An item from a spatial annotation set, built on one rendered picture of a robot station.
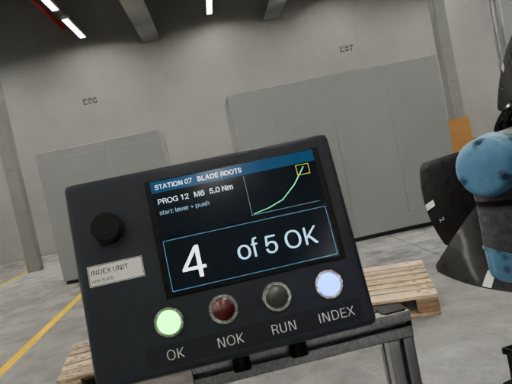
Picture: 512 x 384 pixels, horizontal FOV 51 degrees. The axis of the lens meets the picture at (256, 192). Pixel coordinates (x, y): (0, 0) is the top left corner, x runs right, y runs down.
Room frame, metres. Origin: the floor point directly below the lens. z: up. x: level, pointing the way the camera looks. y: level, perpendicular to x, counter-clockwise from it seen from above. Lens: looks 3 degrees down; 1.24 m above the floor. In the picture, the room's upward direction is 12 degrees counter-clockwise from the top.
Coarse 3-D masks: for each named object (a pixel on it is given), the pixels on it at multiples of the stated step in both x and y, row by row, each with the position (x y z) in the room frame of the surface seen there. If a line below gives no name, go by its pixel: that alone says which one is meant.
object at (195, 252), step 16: (176, 240) 0.50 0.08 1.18; (192, 240) 0.50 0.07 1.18; (208, 240) 0.50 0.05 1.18; (176, 256) 0.49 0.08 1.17; (192, 256) 0.49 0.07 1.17; (208, 256) 0.49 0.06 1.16; (176, 272) 0.49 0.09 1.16; (192, 272) 0.49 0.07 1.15; (208, 272) 0.49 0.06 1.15; (176, 288) 0.48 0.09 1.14; (192, 288) 0.48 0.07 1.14
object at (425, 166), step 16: (432, 160) 1.35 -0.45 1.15; (448, 160) 1.29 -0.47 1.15; (432, 176) 1.34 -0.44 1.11; (448, 176) 1.29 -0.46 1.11; (432, 192) 1.34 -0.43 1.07; (448, 192) 1.29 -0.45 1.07; (464, 192) 1.25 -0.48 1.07; (432, 208) 1.34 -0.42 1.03; (448, 208) 1.29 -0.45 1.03; (464, 208) 1.25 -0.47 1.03; (448, 224) 1.29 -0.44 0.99; (448, 240) 1.29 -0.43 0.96
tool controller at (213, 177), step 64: (128, 192) 0.51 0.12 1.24; (192, 192) 0.51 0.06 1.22; (256, 192) 0.51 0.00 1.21; (320, 192) 0.52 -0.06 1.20; (128, 256) 0.49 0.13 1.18; (256, 256) 0.50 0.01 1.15; (320, 256) 0.50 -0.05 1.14; (128, 320) 0.48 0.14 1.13; (192, 320) 0.48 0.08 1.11; (256, 320) 0.48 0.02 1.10; (320, 320) 0.48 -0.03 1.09
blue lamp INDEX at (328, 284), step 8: (320, 272) 0.50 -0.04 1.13; (328, 272) 0.49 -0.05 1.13; (320, 280) 0.49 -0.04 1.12; (328, 280) 0.49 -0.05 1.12; (336, 280) 0.49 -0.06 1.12; (320, 288) 0.49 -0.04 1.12; (328, 288) 0.48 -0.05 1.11; (336, 288) 0.49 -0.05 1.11; (328, 296) 0.49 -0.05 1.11; (336, 296) 0.49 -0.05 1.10
